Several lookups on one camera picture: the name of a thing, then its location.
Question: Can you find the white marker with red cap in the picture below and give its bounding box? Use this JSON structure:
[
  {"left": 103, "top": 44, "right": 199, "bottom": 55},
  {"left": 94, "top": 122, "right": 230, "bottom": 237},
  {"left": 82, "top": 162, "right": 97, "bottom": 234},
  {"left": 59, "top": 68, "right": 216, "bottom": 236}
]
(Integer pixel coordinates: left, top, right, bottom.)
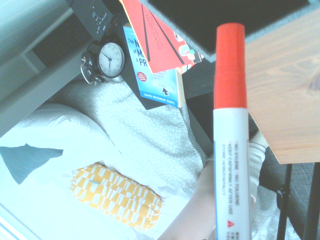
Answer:
[{"left": 212, "top": 22, "right": 252, "bottom": 240}]

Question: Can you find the grey bed headboard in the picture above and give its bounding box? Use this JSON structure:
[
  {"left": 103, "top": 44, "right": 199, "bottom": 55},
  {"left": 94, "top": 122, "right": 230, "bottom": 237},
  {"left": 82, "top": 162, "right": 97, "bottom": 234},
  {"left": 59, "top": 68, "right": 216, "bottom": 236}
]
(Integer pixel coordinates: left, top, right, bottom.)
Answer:
[{"left": 0, "top": 0, "right": 101, "bottom": 137}]

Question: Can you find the red patterned book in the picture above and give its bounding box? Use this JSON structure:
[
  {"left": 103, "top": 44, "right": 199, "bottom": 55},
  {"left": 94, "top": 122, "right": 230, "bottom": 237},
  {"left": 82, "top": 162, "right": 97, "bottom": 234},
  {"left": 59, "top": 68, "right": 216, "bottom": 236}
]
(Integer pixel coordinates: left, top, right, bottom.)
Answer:
[{"left": 119, "top": 0, "right": 205, "bottom": 75}]

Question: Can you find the black nightstand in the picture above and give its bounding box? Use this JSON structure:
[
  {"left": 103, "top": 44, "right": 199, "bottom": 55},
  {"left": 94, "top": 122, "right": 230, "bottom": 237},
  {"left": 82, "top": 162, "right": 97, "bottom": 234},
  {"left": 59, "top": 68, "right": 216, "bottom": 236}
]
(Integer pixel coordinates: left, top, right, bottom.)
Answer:
[{"left": 82, "top": 9, "right": 217, "bottom": 161}]

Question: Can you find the wooden desk with black frame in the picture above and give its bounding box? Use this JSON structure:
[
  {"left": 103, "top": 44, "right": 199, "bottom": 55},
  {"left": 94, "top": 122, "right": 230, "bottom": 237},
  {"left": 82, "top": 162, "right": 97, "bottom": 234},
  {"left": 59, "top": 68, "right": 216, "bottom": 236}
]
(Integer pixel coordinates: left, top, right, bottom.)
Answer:
[{"left": 243, "top": 8, "right": 320, "bottom": 240}]

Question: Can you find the white blanket with circle print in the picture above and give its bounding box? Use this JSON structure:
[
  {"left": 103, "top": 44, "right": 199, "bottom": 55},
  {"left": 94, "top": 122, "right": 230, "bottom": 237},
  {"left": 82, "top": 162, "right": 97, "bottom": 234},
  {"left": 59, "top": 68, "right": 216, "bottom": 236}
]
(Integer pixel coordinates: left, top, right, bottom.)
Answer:
[{"left": 49, "top": 74, "right": 296, "bottom": 240}]

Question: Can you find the black twin-bell alarm clock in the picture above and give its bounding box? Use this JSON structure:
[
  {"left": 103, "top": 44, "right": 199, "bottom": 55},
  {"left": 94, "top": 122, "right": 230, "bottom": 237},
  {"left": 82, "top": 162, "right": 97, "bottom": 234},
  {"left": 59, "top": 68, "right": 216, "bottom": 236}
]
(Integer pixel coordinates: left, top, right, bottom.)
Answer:
[{"left": 80, "top": 41, "right": 126, "bottom": 86}]

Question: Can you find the yellow and white patterned cushion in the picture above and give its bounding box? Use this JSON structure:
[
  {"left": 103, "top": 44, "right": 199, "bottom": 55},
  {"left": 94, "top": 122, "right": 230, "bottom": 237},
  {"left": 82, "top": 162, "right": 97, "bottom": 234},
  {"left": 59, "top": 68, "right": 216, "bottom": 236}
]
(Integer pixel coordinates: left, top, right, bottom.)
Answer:
[{"left": 69, "top": 162, "right": 163, "bottom": 231}]

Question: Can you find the blue marketing paperback book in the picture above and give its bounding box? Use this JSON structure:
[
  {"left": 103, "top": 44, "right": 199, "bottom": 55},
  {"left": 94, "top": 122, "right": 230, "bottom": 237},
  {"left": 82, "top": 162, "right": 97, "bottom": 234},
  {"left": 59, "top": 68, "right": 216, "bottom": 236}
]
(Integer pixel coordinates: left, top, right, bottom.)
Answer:
[{"left": 122, "top": 23, "right": 186, "bottom": 109}]

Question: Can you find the white pillow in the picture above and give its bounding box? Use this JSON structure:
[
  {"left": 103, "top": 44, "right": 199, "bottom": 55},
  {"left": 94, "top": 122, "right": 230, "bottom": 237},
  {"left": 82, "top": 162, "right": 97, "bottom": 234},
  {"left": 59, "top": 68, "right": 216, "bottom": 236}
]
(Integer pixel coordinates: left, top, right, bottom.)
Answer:
[{"left": 0, "top": 101, "right": 124, "bottom": 226}]

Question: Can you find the white ribbed sock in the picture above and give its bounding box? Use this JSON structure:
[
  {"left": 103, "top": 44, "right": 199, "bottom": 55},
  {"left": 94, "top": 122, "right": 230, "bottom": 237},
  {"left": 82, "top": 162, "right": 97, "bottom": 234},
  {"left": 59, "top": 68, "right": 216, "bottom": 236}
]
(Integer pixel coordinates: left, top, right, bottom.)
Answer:
[{"left": 247, "top": 129, "right": 267, "bottom": 201}]

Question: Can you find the bare person leg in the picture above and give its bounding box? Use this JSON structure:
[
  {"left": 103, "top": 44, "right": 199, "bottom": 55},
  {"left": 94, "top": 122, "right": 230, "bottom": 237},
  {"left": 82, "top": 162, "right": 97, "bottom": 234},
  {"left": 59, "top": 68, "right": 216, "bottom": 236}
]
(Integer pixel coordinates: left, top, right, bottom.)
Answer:
[{"left": 156, "top": 158, "right": 219, "bottom": 240}]

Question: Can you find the black box with white dots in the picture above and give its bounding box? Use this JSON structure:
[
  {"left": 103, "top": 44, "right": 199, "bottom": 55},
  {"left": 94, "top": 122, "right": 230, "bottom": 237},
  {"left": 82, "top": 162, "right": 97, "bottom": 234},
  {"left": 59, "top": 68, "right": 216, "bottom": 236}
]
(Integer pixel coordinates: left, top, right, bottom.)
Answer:
[{"left": 65, "top": 0, "right": 124, "bottom": 43}]

